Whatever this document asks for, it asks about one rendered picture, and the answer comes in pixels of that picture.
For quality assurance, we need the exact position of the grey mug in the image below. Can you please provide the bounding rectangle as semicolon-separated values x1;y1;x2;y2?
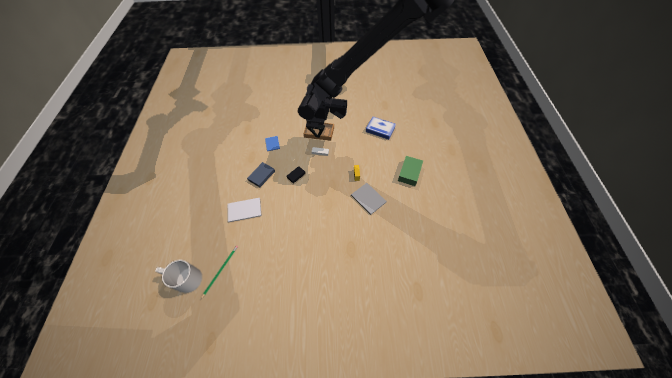
155;260;202;293

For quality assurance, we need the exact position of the green rectangular box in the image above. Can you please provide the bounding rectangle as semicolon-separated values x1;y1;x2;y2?
398;156;423;186

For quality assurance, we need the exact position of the blue and white cardboard box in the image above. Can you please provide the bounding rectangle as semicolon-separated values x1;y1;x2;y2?
366;117;396;140

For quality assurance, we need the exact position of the white rectangular block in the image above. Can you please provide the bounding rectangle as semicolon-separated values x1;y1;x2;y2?
312;147;329;156

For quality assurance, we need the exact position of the wooden ball-in-hole puzzle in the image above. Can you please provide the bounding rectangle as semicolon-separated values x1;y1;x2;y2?
303;123;334;141

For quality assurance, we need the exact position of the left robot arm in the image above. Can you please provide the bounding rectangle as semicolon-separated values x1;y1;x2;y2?
297;0;454;120

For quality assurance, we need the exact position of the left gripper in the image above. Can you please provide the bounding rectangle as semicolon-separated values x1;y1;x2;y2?
306;109;330;138

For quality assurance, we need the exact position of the white flat rectangular card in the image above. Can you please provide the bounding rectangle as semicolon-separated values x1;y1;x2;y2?
228;198;262;222

